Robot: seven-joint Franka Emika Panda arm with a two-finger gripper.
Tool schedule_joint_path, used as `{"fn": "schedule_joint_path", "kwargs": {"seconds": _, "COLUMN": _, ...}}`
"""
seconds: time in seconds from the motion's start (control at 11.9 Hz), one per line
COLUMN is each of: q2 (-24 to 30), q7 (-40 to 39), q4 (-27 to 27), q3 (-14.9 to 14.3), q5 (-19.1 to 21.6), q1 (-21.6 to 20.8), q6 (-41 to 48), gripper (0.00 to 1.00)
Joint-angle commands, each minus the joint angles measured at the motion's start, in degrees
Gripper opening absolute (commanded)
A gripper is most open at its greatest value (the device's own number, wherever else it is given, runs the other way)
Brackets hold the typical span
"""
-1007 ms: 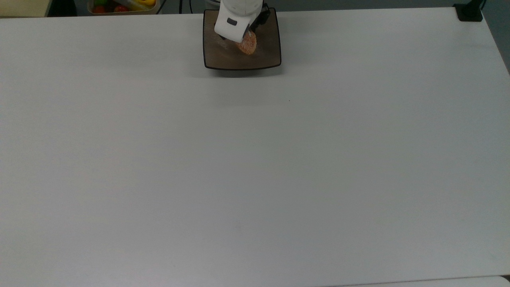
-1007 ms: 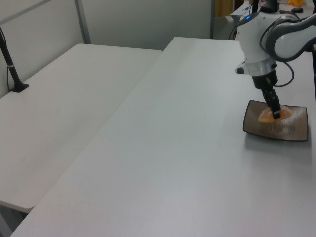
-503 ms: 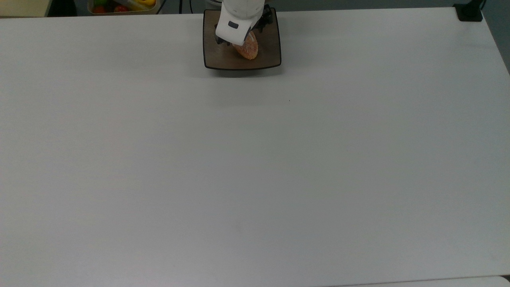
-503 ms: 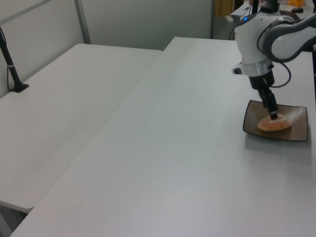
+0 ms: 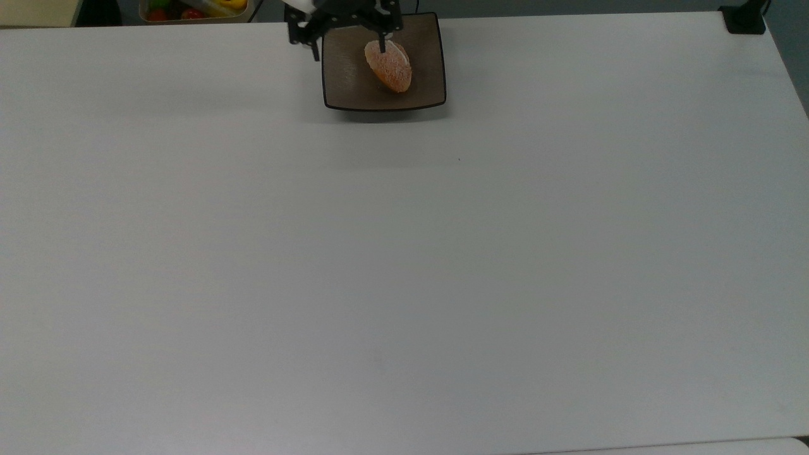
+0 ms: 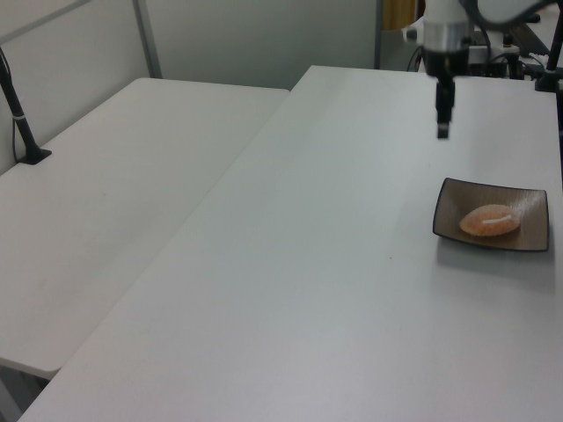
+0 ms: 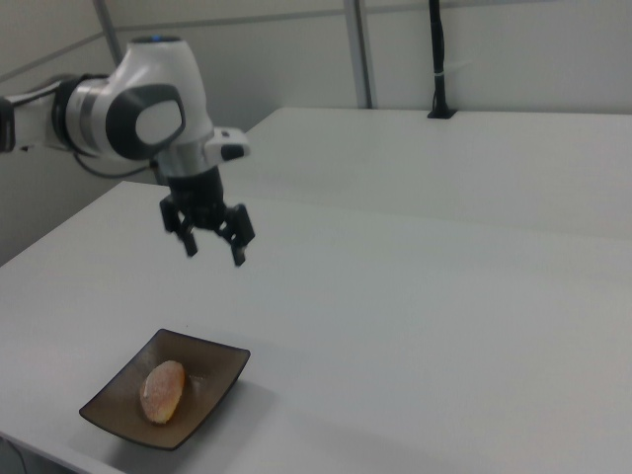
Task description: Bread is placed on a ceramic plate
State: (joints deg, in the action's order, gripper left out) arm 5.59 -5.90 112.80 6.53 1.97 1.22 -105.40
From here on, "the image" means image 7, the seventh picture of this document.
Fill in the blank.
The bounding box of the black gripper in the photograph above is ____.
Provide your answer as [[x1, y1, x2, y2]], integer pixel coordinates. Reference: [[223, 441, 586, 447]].
[[158, 166, 257, 269]]

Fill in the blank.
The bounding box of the square brown ceramic plate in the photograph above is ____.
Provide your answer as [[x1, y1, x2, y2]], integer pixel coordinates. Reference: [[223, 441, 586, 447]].
[[78, 327, 252, 452]]

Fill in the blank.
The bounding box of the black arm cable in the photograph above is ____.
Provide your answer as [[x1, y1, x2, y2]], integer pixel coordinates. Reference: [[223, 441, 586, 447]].
[[72, 147, 165, 180]]

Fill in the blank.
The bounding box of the grey partition frame post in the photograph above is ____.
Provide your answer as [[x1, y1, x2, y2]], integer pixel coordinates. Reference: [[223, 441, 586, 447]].
[[342, 0, 374, 110], [92, 0, 125, 66]]

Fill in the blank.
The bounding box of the black camera stand pole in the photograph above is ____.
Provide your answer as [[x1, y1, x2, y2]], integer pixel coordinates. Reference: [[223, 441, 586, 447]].
[[426, 0, 461, 121]]

